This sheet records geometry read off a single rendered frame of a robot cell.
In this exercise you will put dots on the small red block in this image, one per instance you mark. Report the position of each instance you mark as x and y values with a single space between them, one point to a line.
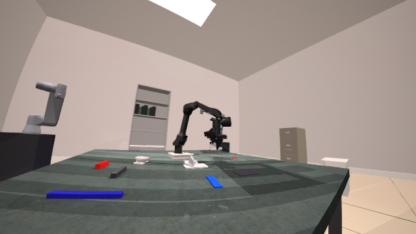
101 164

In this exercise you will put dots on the blue flat bar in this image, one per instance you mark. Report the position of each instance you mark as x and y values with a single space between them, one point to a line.
84 194

